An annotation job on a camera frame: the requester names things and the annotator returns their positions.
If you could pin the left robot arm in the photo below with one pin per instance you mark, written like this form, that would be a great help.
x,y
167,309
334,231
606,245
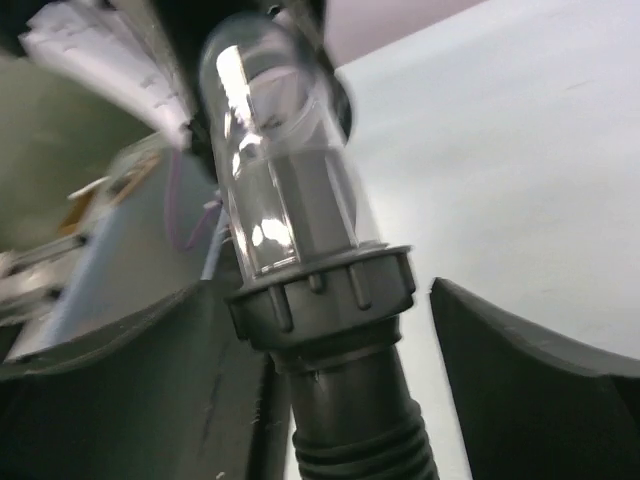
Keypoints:
x,y
143,56

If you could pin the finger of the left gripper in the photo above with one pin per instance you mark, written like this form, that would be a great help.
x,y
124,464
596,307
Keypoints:
x,y
308,20

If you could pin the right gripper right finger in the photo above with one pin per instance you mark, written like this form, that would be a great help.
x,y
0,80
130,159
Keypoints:
x,y
533,403

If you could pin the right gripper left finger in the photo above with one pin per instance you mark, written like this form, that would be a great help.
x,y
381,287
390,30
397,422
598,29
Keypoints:
x,y
167,393

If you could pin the clear plastic elbow fitting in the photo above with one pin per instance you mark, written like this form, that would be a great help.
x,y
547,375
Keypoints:
x,y
292,193

